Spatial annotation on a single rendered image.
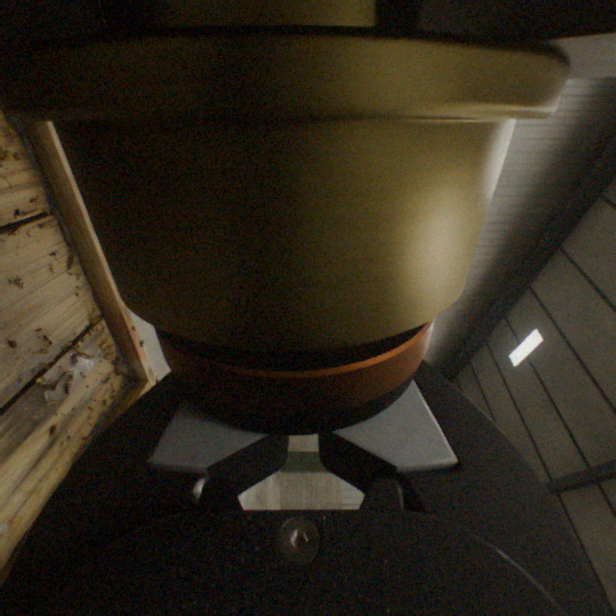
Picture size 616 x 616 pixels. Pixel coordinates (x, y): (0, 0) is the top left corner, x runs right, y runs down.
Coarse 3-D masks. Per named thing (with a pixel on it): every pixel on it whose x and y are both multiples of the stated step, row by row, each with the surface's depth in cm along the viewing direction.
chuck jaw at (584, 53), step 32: (448, 0) 3; (480, 0) 3; (512, 0) 3; (544, 0) 3; (576, 0) 3; (608, 0) 2; (448, 32) 3; (480, 32) 3; (512, 32) 3; (544, 32) 3; (576, 32) 3; (608, 32) 3; (576, 64) 4; (608, 64) 4
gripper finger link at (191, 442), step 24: (192, 408) 7; (168, 432) 7; (192, 432) 7; (216, 432) 7; (240, 432) 7; (168, 456) 6; (192, 456) 6; (216, 456) 6; (240, 456) 6; (264, 456) 7; (240, 480) 7
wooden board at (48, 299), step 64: (0, 192) 19; (64, 192) 23; (0, 256) 19; (64, 256) 24; (0, 320) 19; (64, 320) 24; (128, 320) 30; (0, 384) 19; (64, 384) 24; (128, 384) 33; (0, 448) 19; (64, 448) 24; (0, 512) 19; (0, 576) 19
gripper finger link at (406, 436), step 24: (408, 408) 7; (336, 432) 6; (360, 432) 6; (384, 432) 6; (408, 432) 6; (432, 432) 6; (336, 456) 7; (360, 456) 6; (384, 456) 6; (408, 456) 6; (432, 456) 6; (360, 480) 7
